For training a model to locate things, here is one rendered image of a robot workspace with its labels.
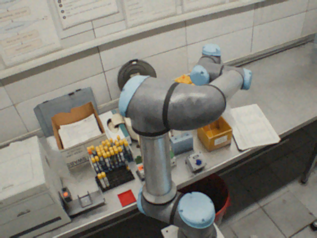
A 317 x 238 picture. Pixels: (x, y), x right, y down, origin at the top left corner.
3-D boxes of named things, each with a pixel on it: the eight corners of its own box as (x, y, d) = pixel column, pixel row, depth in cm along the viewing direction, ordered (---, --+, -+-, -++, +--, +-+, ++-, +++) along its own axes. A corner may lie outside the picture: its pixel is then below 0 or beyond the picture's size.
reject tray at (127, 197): (122, 207, 119) (121, 206, 118) (117, 195, 123) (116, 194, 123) (136, 201, 120) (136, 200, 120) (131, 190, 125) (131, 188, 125)
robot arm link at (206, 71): (217, 73, 95) (226, 58, 102) (187, 68, 100) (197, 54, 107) (217, 92, 100) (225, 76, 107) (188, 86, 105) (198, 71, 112)
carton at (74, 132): (68, 171, 137) (58, 151, 126) (58, 136, 157) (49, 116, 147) (113, 153, 143) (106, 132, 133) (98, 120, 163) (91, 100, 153)
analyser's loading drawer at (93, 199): (62, 220, 114) (58, 214, 110) (59, 208, 118) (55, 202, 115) (106, 202, 119) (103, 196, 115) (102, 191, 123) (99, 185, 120)
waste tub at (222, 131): (208, 153, 137) (209, 138, 130) (196, 135, 146) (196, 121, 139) (231, 143, 139) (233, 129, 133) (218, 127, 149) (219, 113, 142)
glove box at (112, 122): (113, 152, 143) (108, 139, 137) (100, 124, 160) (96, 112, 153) (135, 143, 146) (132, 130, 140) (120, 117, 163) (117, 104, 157)
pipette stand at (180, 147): (175, 159, 136) (174, 145, 129) (170, 149, 141) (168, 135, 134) (195, 152, 138) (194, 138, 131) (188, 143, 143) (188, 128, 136)
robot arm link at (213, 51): (197, 50, 105) (205, 41, 111) (198, 73, 113) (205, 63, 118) (217, 53, 102) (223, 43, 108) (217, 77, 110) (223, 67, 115)
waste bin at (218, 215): (188, 258, 182) (186, 229, 152) (165, 217, 207) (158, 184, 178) (234, 233, 191) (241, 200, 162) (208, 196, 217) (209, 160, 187)
